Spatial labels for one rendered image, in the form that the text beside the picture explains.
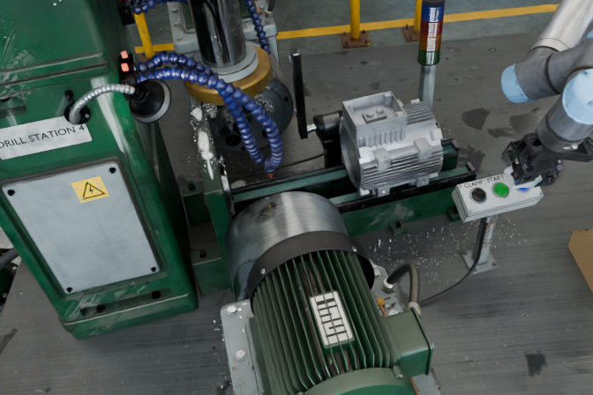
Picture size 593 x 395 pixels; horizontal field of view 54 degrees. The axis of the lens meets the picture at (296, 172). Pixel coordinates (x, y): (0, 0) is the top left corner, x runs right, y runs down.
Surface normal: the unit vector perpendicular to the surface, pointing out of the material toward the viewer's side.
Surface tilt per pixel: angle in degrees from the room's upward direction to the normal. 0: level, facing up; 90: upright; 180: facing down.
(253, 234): 32
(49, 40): 90
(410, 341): 0
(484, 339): 0
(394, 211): 90
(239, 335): 0
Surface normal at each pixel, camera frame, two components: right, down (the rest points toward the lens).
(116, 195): 0.24, 0.65
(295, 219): 0.07, -0.75
